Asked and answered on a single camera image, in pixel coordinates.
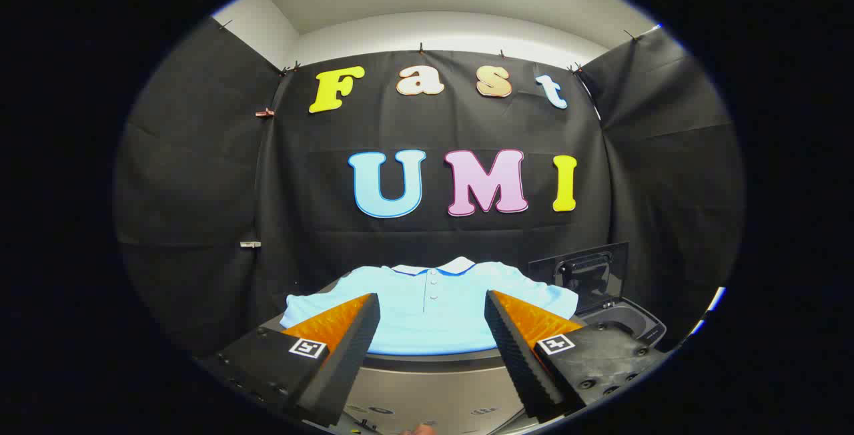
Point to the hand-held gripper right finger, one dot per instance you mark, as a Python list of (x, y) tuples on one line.
[(517, 361)]

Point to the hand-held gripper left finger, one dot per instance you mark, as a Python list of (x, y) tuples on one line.
[(347, 361)]

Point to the light blue polo shirt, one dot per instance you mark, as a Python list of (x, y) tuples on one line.
[(427, 321)]

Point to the dark washing machine lid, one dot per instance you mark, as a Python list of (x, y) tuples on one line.
[(587, 275)]

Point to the grey washing machine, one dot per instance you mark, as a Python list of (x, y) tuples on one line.
[(627, 321)]

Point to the small copper clip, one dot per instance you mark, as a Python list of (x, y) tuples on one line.
[(265, 113)]

